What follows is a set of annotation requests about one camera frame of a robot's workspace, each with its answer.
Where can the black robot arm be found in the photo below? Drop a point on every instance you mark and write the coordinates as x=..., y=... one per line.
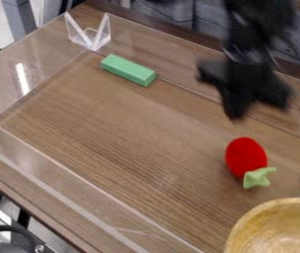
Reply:
x=257, y=23

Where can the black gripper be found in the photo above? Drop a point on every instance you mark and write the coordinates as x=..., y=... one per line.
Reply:
x=245, y=78

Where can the clear acrylic tray walls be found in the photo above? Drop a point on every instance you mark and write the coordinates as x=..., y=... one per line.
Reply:
x=118, y=164

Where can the red felt strawberry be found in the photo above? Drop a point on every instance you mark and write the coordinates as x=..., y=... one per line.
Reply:
x=246, y=160

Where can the green rectangular block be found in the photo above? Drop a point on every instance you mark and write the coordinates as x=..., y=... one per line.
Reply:
x=129, y=70

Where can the black metal bracket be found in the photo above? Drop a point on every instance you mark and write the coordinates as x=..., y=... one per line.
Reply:
x=20, y=240

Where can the wooden bowl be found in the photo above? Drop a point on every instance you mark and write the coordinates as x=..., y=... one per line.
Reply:
x=269, y=229

